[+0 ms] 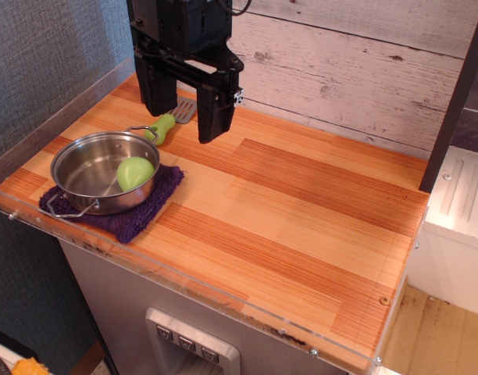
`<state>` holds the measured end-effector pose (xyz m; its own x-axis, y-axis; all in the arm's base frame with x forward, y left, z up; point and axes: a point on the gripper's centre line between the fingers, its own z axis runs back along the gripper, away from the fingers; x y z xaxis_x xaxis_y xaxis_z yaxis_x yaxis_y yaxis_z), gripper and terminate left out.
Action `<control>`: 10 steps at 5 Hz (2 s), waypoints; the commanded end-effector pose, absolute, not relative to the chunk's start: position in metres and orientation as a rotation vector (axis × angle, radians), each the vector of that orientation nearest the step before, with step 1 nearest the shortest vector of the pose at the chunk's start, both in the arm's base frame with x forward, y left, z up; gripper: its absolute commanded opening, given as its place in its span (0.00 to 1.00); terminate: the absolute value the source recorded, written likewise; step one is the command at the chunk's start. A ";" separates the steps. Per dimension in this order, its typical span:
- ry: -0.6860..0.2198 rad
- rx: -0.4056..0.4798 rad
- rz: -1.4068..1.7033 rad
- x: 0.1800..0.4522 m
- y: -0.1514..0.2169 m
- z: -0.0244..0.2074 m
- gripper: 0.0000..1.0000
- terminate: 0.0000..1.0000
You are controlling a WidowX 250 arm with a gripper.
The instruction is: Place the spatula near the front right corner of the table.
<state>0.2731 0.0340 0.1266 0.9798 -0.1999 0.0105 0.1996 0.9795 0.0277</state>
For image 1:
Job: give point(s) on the stainless steel pot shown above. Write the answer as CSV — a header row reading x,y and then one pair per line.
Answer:
x,y
85,173

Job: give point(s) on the orange object at corner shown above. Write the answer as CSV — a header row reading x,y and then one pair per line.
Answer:
x,y
29,367

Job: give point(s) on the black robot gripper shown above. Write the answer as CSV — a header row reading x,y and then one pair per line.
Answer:
x,y
186,41

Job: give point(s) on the green toy pear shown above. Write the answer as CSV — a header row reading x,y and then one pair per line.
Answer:
x,y
133,172

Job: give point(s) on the white toy sink unit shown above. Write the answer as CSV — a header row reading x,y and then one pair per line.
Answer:
x,y
444,263

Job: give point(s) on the silver dispenser panel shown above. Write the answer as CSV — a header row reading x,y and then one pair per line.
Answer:
x,y
181,348

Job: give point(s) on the grey toy fridge cabinet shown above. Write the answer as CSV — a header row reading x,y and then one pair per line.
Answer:
x,y
118,299

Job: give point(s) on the clear acrylic table guard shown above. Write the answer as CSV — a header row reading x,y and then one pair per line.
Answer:
x,y
300,232

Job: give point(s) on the purple cloth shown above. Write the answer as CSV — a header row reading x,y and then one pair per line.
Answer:
x,y
127,225

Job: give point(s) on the dark right shelf post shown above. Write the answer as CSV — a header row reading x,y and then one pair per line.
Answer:
x,y
458,99

